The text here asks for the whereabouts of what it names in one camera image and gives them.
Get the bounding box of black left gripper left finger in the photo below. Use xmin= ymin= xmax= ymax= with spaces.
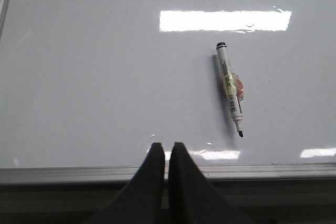
xmin=86 ymin=143 xmax=165 ymax=223

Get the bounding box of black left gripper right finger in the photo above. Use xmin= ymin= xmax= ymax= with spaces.
xmin=168 ymin=142 xmax=252 ymax=223

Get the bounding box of white whiteboard marker with tape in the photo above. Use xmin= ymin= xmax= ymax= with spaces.
xmin=216 ymin=42 xmax=244 ymax=137

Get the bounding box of white whiteboard with metal frame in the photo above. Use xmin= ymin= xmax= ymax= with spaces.
xmin=1 ymin=0 xmax=335 ymax=185

